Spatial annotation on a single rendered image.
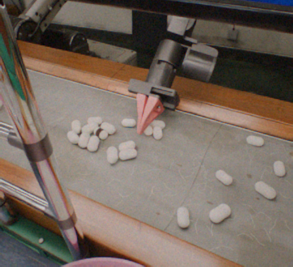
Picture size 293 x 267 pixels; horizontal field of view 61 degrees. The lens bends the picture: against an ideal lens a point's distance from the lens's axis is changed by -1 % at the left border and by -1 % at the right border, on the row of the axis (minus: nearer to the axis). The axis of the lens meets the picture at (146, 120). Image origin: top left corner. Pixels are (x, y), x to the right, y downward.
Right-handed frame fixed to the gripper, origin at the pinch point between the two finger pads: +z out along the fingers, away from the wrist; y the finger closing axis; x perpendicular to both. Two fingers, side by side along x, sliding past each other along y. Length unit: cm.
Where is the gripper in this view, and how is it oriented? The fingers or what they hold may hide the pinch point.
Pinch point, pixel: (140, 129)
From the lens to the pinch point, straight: 52.2
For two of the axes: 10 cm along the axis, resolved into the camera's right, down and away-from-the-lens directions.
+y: 9.0, 2.9, -3.2
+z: -3.5, 9.2, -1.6
